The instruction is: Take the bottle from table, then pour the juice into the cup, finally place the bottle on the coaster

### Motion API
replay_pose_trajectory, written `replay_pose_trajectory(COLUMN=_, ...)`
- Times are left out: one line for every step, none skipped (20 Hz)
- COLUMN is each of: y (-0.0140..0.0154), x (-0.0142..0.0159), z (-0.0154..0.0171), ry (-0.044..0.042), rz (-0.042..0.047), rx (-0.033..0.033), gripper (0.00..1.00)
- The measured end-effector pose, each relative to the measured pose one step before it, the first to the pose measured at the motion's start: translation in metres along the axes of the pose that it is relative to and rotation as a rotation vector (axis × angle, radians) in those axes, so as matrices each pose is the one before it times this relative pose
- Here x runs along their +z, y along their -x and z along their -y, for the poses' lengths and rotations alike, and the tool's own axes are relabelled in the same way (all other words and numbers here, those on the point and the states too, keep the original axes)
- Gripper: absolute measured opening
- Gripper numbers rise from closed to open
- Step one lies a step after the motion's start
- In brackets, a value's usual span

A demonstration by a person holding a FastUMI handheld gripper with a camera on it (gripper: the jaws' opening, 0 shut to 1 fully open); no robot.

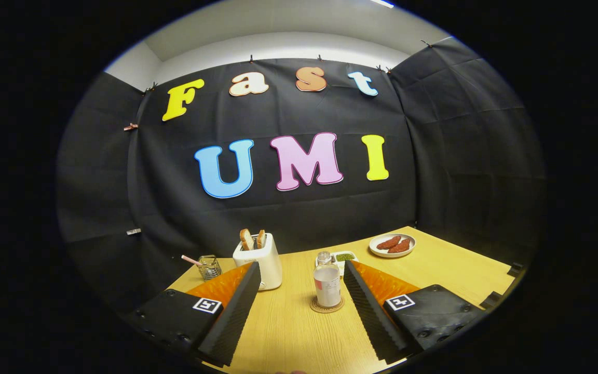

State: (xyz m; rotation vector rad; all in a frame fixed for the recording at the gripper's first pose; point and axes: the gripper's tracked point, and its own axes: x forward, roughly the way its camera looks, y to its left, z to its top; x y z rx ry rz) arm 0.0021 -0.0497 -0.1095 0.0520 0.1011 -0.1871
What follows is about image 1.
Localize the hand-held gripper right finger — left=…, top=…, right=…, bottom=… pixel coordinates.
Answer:
left=343, top=259, right=492, bottom=365

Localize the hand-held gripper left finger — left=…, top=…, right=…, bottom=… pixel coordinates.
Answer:
left=121, top=261, right=262, bottom=368

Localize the clear juice bottle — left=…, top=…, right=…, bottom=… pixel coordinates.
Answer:
left=313, top=251, right=342, bottom=308

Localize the round brown coaster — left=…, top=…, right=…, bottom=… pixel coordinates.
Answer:
left=309, top=295, right=345, bottom=314

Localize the white divided condiment dish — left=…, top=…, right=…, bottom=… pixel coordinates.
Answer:
left=315, top=251, right=359, bottom=276

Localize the white toaster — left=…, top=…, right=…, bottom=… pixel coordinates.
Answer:
left=232, top=233, right=283, bottom=291

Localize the white round plate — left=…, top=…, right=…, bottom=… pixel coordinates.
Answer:
left=369, top=233, right=417, bottom=259

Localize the wooden table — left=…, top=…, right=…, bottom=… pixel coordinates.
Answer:
left=167, top=225, right=518, bottom=374

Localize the black backdrop cloth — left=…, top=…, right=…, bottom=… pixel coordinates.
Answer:
left=55, top=36, right=546, bottom=312

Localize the wire mesh holder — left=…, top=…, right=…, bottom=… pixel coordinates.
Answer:
left=198, top=255, right=222, bottom=282

